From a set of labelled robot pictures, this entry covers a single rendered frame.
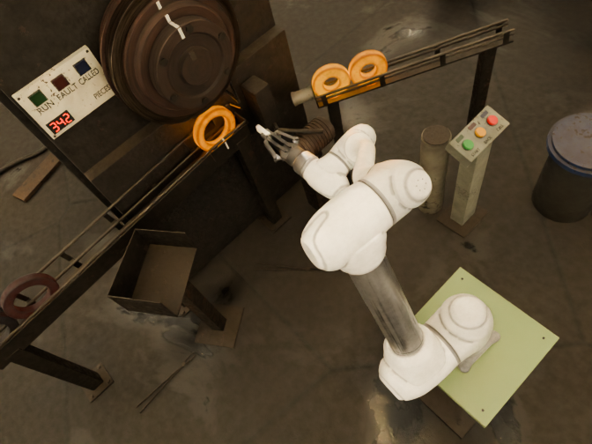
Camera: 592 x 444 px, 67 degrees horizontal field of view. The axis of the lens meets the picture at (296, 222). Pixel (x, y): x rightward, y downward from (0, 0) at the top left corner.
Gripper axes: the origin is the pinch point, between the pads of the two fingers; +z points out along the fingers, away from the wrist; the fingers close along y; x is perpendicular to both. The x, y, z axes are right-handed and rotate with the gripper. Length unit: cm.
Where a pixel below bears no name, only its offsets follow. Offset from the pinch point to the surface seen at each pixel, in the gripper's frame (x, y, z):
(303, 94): -5.9, 26.5, 6.0
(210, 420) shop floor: -71, -91, -45
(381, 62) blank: 1, 53, -12
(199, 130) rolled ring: 5.2, -17.5, 15.8
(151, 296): -14, -71, -13
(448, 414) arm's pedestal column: -63, -21, -112
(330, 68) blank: 3.8, 37.2, -0.3
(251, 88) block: 4.2, 9.9, 16.9
